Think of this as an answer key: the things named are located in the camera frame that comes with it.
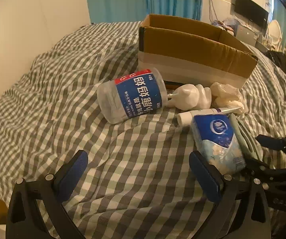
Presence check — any black bag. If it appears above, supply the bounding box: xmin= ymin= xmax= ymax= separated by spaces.
xmin=264 ymin=50 xmax=286 ymax=74

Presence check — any blue tissue pack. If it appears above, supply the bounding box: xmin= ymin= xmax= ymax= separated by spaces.
xmin=191 ymin=114 xmax=246 ymax=175

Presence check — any brown cardboard box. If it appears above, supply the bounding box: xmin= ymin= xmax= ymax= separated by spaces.
xmin=138 ymin=14 xmax=258 ymax=88

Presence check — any grey checkered bed cover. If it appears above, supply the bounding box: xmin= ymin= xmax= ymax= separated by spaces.
xmin=0 ymin=21 xmax=286 ymax=239

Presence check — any clear jar blue label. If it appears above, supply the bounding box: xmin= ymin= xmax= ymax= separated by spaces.
xmin=96 ymin=68 xmax=168 ymax=124

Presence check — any black wall television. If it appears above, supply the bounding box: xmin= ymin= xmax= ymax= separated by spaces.
xmin=234 ymin=0 xmax=268 ymax=29

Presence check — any grey mini fridge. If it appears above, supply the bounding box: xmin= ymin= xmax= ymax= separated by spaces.
xmin=236 ymin=25 xmax=257 ymax=46

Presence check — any white faceted bottle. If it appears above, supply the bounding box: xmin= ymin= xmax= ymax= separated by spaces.
xmin=166 ymin=84 xmax=212 ymax=111

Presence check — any white oval vanity mirror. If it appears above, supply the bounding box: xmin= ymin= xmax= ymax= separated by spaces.
xmin=266 ymin=20 xmax=282 ymax=51

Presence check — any white small tube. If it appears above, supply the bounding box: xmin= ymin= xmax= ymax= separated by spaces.
xmin=176 ymin=106 xmax=244 ymax=127

